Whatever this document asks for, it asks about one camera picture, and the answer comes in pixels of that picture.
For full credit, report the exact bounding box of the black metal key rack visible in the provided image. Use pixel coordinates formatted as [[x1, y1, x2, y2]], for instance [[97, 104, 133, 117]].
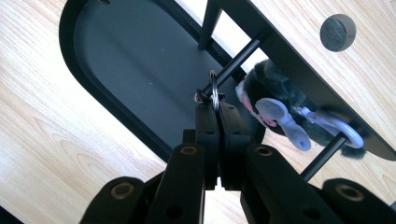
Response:
[[58, 0, 396, 185]]

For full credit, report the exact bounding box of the silver key ring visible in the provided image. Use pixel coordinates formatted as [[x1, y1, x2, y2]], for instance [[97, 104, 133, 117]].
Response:
[[194, 69, 226, 113]]

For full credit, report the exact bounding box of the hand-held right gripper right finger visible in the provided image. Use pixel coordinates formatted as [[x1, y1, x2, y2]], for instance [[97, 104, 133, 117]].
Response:
[[219, 102, 252, 191]]

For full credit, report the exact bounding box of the round grey desk grommet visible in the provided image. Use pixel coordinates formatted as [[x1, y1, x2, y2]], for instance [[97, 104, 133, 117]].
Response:
[[319, 13, 358, 53]]

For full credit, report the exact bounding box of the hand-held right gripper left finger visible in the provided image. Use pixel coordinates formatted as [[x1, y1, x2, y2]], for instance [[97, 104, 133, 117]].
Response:
[[194, 103, 221, 191]]

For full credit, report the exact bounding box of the dark plush keychain lilac clasp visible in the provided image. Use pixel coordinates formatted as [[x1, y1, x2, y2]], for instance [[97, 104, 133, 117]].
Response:
[[234, 59, 367, 160]]

